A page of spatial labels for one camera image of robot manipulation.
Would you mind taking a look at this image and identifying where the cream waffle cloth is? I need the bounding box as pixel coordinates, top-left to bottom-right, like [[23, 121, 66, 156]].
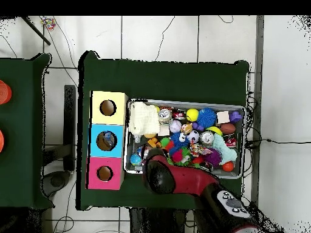
[[128, 101, 161, 135]]

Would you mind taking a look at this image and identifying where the black cable with plug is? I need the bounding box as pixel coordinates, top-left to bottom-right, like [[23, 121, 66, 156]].
[[245, 138, 311, 149]]

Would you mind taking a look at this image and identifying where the orange plush toy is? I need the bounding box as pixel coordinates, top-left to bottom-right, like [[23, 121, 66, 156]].
[[180, 123, 194, 135]]

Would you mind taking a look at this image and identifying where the shallow wire mesh bin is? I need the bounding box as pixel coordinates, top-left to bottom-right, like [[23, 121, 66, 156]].
[[123, 98, 247, 180]]

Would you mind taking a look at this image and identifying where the side table with green cloth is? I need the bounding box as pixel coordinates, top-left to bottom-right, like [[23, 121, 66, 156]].
[[0, 53, 55, 210]]

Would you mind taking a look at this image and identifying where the brown toy football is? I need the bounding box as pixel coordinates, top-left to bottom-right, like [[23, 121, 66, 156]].
[[219, 122, 237, 135]]

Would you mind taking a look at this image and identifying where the opened silver drink can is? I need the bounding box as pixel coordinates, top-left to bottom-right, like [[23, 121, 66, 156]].
[[158, 108, 173, 123]]

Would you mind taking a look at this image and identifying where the orange ridged cup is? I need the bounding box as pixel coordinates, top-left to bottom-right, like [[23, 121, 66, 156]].
[[0, 79, 12, 106]]

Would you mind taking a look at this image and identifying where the blue spiky ball with eyes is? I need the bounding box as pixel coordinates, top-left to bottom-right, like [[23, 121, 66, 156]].
[[196, 107, 217, 128]]

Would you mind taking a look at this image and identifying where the black upright panel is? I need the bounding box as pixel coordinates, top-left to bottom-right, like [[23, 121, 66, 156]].
[[63, 84, 77, 172]]

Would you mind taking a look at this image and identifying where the white baseball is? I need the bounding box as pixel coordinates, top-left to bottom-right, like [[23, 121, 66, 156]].
[[169, 120, 183, 133]]

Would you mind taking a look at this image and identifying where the bag of colourful beads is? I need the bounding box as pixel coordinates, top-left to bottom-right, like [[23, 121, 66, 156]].
[[39, 16, 57, 32]]

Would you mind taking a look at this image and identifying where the mint knitted cloth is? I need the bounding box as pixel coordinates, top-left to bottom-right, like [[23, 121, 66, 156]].
[[212, 132, 238, 166]]

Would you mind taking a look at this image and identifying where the wooden box with three holes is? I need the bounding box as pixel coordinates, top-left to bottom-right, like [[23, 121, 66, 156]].
[[86, 90, 129, 191]]

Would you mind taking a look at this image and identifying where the crushed clear plastic bottle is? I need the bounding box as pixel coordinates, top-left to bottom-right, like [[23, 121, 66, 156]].
[[101, 131, 116, 149], [132, 135, 149, 158]]

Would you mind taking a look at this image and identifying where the black rod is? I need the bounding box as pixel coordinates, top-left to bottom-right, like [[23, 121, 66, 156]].
[[21, 16, 52, 46]]

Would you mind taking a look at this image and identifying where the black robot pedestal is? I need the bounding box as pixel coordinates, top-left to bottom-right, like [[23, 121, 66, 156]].
[[128, 207, 195, 233]]

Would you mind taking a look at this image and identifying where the purple spiky rubber ball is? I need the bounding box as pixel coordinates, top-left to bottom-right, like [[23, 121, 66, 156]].
[[202, 147, 222, 168]]

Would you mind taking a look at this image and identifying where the plain wooden block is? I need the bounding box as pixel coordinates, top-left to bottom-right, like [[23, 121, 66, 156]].
[[216, 110, 230, 124]]

